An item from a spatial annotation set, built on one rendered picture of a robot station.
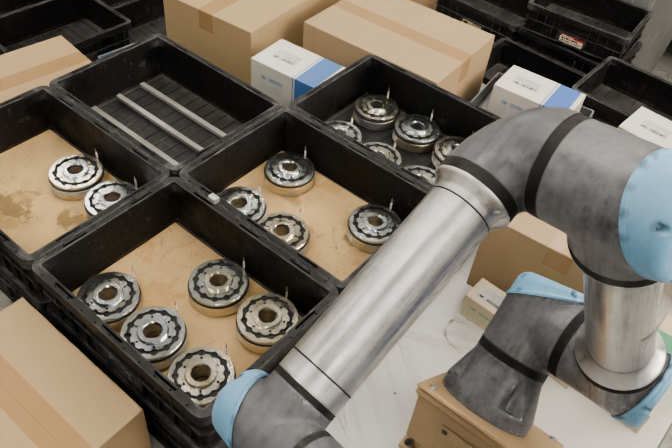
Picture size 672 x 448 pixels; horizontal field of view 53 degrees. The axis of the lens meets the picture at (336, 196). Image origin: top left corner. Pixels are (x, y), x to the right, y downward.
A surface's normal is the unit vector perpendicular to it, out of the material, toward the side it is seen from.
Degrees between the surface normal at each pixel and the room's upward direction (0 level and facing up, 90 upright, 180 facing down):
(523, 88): 0
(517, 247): 90
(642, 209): 58
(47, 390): 0
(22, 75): 0
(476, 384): 32
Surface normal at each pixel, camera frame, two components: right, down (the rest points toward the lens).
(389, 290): -0.03, -0.31
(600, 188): -0.63, -0.09
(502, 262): -0.58, 0.53
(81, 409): 0.08, -0.72
